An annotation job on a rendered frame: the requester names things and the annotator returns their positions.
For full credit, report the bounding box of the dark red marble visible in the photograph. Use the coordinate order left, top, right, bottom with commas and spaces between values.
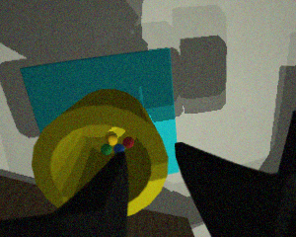
122, 137, 134, 148

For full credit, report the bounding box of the light brown wooden plank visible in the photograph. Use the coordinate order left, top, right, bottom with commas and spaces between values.
0, 176, 194, 237

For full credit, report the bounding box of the green marble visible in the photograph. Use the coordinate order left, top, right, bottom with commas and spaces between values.
101, 144, 112, 155

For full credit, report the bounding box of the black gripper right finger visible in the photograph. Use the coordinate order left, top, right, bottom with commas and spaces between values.
175, 142, 296, 237

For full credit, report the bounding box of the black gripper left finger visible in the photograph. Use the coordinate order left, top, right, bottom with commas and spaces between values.
0, 151, 129, 237

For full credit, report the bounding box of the yellow marble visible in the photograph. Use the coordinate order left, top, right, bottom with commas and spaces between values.
106, 134, 117, 145

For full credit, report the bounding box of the blue marble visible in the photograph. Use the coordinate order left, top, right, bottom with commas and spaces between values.
113, 143, 124, 154

